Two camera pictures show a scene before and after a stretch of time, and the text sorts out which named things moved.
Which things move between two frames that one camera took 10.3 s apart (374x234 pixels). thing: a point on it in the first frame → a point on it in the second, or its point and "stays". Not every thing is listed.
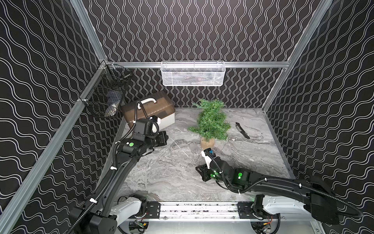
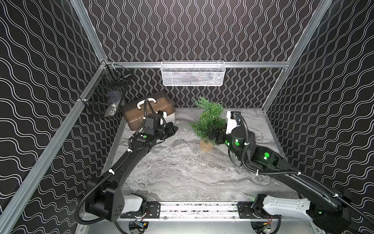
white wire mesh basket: x=193 y=73 stays
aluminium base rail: x=248 y=210 stays
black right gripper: x=203 y=173 → x=222 y=132
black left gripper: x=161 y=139 → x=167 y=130
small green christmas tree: x=212 y=124 stays
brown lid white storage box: x=158 y=105 stays
